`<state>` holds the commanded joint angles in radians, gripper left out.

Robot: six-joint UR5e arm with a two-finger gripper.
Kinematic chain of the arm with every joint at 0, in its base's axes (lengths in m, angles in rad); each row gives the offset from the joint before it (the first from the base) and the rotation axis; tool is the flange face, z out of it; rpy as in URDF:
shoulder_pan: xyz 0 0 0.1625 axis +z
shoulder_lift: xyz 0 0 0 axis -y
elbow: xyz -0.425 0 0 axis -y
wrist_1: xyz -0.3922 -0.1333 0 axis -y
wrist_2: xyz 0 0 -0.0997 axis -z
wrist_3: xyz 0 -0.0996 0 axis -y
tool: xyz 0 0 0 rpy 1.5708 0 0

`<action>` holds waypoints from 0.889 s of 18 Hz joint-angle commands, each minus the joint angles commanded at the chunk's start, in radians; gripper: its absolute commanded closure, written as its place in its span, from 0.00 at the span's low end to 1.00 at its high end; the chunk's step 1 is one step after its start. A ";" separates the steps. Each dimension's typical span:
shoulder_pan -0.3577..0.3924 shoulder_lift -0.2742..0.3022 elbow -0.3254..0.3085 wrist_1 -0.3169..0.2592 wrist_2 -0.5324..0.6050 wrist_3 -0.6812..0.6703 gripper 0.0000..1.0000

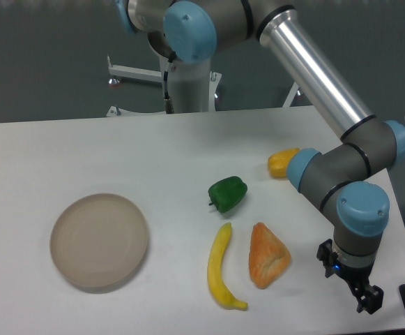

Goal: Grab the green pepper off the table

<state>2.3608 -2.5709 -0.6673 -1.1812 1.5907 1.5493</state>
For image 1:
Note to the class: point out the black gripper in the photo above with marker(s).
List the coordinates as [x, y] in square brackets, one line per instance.
[355, 270]

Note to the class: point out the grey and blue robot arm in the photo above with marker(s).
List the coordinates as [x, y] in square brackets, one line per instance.
[188, 33]

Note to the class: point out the green bell pepper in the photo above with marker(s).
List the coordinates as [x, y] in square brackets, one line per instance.
[225, 194]

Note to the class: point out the orange triangular pastry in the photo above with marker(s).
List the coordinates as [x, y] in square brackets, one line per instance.
[268, 256]

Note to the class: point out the yellow banana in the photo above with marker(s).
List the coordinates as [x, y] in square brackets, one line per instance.
[219, 291]

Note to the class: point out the beige round plate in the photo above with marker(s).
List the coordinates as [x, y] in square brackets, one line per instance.
[99, 241]

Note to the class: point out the white robot stand frame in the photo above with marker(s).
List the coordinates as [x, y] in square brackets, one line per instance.
[185, 87]

